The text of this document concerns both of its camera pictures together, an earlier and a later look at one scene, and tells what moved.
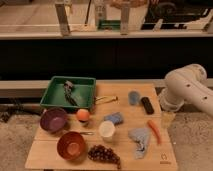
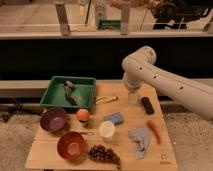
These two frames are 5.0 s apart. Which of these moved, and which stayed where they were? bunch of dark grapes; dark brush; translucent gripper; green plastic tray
Moved: translucent gripper
Stayed: bunch of dark grapes; dark brush; green plastic tray
